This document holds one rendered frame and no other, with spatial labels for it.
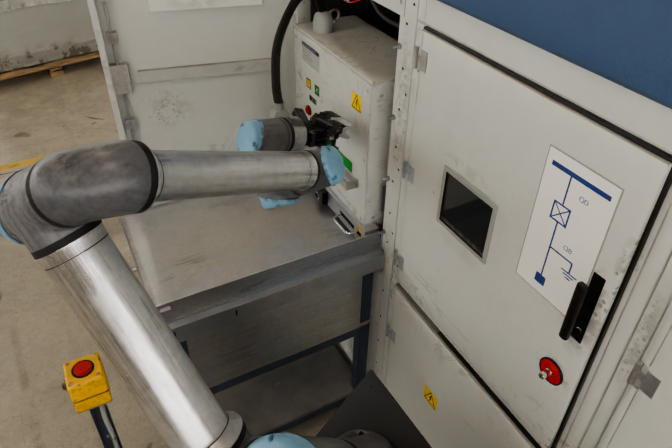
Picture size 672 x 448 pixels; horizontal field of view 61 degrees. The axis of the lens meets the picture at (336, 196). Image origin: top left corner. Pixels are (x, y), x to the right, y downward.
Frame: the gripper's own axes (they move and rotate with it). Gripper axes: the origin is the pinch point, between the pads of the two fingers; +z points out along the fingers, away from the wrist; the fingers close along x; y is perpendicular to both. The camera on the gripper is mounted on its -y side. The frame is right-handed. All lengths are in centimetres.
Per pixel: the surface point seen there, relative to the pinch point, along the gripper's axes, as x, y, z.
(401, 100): 14.2, 19.4, -3.4
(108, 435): -79, 3, -67
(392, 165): -5.1, 18.0, 2.1
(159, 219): -47, -43, -31
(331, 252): -35.2, 10.9, -5.9
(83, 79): -106, -360, 78
